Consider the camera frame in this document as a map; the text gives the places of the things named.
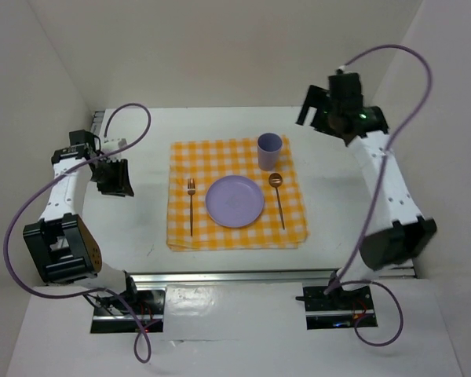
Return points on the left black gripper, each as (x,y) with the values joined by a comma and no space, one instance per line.
(121,185)

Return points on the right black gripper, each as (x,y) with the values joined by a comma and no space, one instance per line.
(316,97)

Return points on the purple plastic cup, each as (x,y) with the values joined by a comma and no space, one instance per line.
(269,146)

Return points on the copper fork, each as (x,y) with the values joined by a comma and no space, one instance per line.
(191,193)

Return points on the yellow white checkered cloth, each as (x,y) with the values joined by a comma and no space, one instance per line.
(206,161)

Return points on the copper spoon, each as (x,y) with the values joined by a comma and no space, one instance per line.
(276,180)

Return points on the purple plastic plate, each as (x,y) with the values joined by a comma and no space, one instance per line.
(234,201)

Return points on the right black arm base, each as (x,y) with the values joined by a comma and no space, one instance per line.
(339,309)

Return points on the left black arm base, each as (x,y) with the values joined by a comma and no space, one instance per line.
(110,316)

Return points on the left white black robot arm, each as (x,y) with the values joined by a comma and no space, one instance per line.
(62,248)

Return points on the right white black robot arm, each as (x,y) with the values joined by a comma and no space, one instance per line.
(396,231)

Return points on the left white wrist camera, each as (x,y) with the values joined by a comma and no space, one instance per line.
(111,145)

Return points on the aluminium left side rail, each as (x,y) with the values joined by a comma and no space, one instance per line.
(96,121)

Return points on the aluminium rail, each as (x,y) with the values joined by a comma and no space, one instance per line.
(259,277)
(96,121)

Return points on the aluminium front rail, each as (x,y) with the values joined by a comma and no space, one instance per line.
(259,277)

